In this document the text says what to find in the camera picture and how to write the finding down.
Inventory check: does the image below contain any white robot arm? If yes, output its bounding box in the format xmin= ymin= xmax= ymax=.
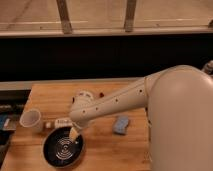
xmin=69 ymin=65 xmax=213 ymax=171

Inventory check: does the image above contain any right metal frame post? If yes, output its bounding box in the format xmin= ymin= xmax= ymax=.
xmin=124 ymin=0 xmax=137 ymax=32

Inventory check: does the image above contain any black ceramic bowl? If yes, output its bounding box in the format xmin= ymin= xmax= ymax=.
xmin=43 ymin=127 xmax=84 ymax=168

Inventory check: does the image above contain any white rectangular bottle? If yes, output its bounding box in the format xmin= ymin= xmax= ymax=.
xmin=44 ymin=118 xmax=72 ymax=129

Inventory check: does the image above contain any left metal frame post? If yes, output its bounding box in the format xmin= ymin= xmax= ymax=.
xmin=56 ymin=0 xmax=72 ymax=34

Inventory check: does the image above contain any blue sponge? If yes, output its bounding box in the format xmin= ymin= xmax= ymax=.
xmin=113 ymin=115 xmax=129 ymax=135

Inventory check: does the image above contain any translucent plastic cup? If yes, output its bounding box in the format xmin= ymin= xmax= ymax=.
xmin=19 ymin=108 xmax=43 ymax=134

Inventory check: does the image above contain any metal frame post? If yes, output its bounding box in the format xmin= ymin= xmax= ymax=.
xmin=56 ymin=0 xmax=72 ymax=34
xmin=124 ymin=0 xmax=137 ymax=32

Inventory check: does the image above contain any grey cable connector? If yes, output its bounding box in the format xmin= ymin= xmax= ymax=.
xmin=202 ymin=60 xmax=213 ymax=74

